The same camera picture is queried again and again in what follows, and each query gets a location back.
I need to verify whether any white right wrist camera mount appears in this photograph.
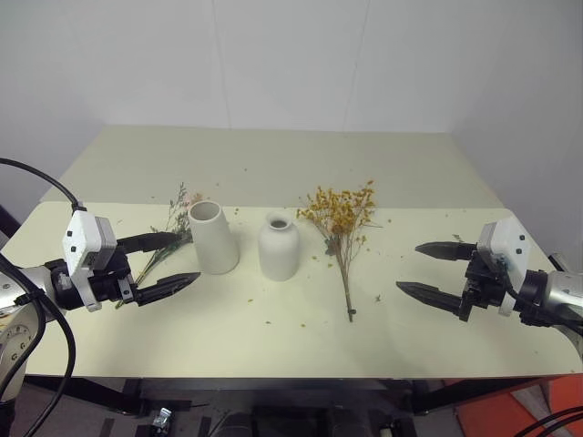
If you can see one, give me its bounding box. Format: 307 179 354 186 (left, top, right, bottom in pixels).
476 217 532 317

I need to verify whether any orange box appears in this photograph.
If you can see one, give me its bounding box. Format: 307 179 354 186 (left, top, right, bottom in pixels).
452 372 583 437

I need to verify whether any white bottle-shaped vase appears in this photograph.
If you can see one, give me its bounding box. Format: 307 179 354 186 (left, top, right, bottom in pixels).
257 210 300 282

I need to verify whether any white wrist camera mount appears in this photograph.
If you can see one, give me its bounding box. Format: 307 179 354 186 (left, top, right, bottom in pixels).
62 209 114 312
476 217 532 317

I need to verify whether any black table frame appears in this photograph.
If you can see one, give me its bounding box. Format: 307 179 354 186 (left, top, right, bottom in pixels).
0 373 566 437

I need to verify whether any pink green dried flower bunch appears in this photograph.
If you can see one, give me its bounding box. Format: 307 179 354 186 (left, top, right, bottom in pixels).
114 182 204 310

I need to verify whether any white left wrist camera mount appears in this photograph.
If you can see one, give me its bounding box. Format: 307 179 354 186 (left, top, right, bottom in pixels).
62 209 114 312

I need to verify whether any yellow dried flower bunch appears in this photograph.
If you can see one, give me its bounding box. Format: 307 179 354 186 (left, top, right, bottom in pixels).
295 179 396 323

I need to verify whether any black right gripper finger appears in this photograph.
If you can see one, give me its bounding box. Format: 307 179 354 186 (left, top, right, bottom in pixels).
395 280 466 317
414 240 479 264

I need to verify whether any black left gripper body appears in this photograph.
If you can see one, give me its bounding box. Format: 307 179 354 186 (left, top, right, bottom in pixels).
88 239 138 307

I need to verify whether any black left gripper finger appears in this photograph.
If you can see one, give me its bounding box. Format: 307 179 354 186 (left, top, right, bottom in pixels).
115 231 180 253
131 271 202 307

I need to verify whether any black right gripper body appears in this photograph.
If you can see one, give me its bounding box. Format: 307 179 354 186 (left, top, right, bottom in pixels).
458 249 507 323

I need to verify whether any white tapered cylinder vase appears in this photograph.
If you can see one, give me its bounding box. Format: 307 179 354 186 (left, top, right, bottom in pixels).
187 198 240 276

